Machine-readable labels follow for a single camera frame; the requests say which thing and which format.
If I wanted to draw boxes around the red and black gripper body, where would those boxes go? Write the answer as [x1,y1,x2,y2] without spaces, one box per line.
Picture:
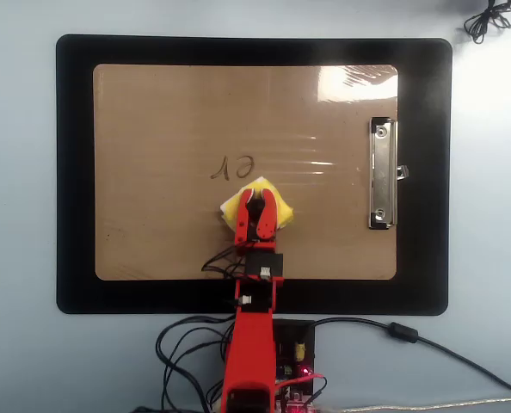
[235,238,285,280]

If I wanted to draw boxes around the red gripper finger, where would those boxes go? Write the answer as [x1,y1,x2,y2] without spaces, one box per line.
[236,188,256,244]
[255,188,280,243]

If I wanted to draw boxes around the yellow sponge with black knob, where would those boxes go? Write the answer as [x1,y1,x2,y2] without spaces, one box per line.
[219,175,294,233]

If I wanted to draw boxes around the electronics control board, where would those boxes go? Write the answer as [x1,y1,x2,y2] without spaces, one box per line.
[274,318,319,413]

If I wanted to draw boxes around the brown clipboard board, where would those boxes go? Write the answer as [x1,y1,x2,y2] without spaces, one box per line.
[92,63,399,281]

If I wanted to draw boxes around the metal clipboard clip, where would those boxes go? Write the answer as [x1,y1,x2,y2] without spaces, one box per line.
[368,115,410,231]

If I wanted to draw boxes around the black rubber mat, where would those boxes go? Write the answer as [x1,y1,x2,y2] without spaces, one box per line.
[56,33,453,317]

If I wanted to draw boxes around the black arm servo wires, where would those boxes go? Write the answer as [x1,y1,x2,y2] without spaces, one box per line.
[155,243,240,413]

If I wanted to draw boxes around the thin red wire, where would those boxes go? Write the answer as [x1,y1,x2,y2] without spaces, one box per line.
[276,373,328,404]

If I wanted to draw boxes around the black power cable with ferrite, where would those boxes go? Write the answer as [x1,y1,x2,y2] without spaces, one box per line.
[313,317,511,396]

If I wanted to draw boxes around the silver braided USB cable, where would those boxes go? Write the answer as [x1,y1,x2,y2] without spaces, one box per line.
[319,394,511,412]

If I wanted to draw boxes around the tangled thin black cable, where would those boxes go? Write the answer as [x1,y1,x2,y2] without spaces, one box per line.
[459,0,511,44]

